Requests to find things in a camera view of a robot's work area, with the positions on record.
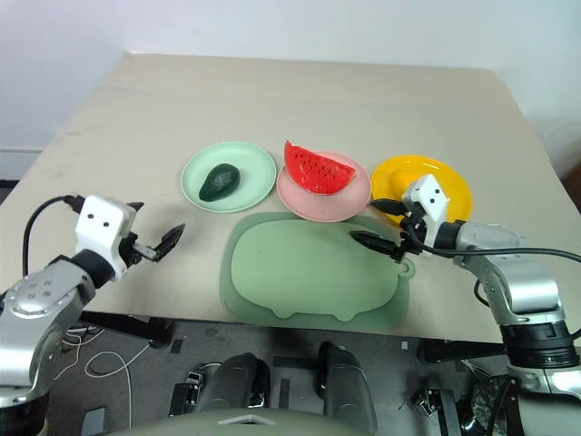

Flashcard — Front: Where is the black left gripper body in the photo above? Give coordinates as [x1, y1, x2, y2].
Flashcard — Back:
[118, 230, 159, 269]

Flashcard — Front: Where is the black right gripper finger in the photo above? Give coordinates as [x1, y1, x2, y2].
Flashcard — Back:
[348, 231, 401, 263]
[370, 197, 405, 218]

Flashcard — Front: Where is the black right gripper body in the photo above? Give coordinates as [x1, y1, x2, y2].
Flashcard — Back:
[393, 201, 429, 264]

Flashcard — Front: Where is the pink plate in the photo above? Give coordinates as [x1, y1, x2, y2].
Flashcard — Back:
[276, 150, 372, 223]

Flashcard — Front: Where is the yellow plate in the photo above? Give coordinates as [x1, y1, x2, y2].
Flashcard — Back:
[369, 154, 475, 227]

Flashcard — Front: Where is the light green plate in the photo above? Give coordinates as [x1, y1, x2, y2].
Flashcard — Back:
[180, 141, 278, 214]

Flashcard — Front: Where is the dark green avocado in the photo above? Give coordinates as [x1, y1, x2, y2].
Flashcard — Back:
[198, 163, 241, 202]

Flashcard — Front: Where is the green silicone mat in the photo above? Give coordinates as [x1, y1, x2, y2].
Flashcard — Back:
[218, 210, 417, 330]

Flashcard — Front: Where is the red watermelon slice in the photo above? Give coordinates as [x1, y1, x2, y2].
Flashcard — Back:
[283, 140, 359, 197]

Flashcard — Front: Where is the dark rounded shape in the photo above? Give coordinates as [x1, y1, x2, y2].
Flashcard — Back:
[198, 352, 271, 415]
[316, 341, 379, 436]

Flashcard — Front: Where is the grey-green robot torso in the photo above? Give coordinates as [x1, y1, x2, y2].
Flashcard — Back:
[103, 407, 349, 436]

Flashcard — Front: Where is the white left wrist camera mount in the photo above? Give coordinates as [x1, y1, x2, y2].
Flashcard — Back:
[74, 194, 138, 281]

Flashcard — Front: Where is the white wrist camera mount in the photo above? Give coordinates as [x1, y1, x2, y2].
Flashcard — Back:
[74, 194, 138, 281]
[401, 173, 452, 249]

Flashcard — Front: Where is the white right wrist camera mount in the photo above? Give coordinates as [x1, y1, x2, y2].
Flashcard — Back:
[401, 173, 452, 249]

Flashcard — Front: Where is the black table frame bar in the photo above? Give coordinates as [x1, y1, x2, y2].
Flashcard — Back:
[416, 337, 510, 365]
[77, 312, 174, 350]

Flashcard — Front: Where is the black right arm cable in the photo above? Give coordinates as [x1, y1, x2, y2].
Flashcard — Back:
[417, 243, 581, 265]

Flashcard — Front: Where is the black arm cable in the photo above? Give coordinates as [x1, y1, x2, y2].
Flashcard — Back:
[22, 194, 87, 278]
[417, 243, 581, 265]

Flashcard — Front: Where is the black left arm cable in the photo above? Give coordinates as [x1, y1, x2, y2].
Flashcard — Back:
[22, 194, 87, 278]

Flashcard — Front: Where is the white floor cable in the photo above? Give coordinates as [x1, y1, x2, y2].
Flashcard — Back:
[53, 325, 152, 429]

